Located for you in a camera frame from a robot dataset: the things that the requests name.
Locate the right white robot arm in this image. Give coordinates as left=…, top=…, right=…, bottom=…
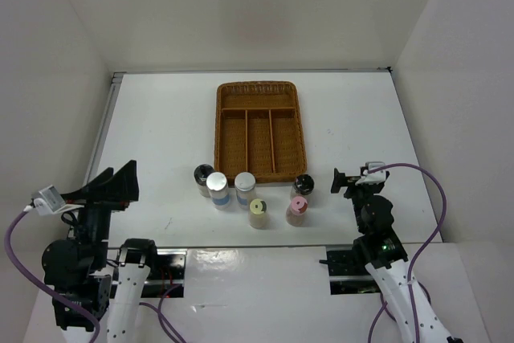
left=331, top=162, right=462, bottom=342

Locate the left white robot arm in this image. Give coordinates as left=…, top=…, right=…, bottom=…
left=33, top=160, right=160, bottom=342

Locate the pink-lid spice bottle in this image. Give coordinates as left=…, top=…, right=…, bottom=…
left=286, top=195, right=308, bottom=227

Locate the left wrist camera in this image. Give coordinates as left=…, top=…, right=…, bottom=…
left=31, top=186, right=80, bottom=216

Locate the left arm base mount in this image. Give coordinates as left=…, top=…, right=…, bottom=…
left=108, top=248, right=188, bottom=299

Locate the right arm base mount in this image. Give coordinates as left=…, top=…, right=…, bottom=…
left=319, top=240, right=407, bottom=297

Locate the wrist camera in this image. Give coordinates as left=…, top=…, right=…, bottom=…
left=357, top=161, right=389, bottom=185
left=31, top=186, right=80, bottom=216

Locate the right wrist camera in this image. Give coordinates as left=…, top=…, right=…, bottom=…
left=357, top=161, right=389, bottom=185

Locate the silver-lid blue-label bottle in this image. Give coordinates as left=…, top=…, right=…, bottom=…
left=206, top=172, right=230, bottom=210
left=235, top=172, right=257, bottom=210

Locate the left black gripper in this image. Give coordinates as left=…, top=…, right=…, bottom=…
left=60, top=157, right=140, bottom=267

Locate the brown wicker divided tray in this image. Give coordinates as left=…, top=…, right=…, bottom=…
left=214, top=80, right=307, bottom=185

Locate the black-lid spice bottle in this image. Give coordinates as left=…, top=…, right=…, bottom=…
left=290, top=174, right=315, bottom=200
left=194, top=164, right=214, bottom=198

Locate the yellow-lid spice bottle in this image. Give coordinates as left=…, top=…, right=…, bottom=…
left=249, top=198, right=268, bottom=229

